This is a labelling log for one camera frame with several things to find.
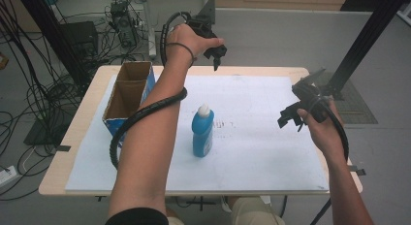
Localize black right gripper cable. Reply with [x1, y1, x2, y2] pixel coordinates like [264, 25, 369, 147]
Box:
[304, 94, 351, 225]

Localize bundle of black cables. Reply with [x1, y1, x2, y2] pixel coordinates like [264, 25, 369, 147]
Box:
[0, 0, 85, 202]

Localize black equipment box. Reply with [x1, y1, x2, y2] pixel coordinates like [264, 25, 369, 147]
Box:
[60, 20, 100, 58]

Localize blue bottle with white cap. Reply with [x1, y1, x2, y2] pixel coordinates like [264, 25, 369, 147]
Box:
[191, 103, 215, 159]

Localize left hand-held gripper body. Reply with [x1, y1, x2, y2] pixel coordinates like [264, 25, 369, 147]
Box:
[187, 0, 228, 60]

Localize dark floor base plate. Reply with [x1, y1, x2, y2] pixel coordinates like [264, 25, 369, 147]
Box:
[23, 116, 71, 146]

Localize person's leg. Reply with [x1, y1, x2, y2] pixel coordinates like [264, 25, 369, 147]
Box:
[166, 208, 185, 225]
[226, 196, 286, 225]

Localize person's left leg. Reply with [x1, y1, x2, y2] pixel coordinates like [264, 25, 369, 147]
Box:
[166, 208, 185, 225]

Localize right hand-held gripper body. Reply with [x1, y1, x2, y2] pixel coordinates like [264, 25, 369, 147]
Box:
[292, 68, 333, 123]

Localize white-legged background table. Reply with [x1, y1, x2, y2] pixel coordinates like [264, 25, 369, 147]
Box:
[122, 0, 241, 60]

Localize white power strip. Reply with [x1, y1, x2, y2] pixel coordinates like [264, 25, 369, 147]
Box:
[0, 165, 17, 188]

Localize black sleeve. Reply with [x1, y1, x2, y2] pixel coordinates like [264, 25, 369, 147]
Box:
[105, 207, 170, 225]

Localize person's right leg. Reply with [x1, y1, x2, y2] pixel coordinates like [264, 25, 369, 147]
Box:
[226, 196, 286, 225]

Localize black metal frame post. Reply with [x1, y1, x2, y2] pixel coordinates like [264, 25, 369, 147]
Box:
[319, 0, 411, 101]
[16, 0, 92, 90]

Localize person's right hand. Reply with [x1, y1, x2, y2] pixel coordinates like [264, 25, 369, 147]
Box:
[297, 101, 347, 158]

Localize computer tower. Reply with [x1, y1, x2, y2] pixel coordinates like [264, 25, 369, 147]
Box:
[110, 1, 140, 48]

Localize person's left hand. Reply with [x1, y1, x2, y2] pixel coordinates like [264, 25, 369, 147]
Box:
[166, 23, 226, 69]

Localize black hair tie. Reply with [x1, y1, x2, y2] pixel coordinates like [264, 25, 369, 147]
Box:
[166, 42, 197, 68]

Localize blue cardboard box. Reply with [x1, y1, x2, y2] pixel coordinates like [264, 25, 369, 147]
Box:
[102, 60, 157, 145]

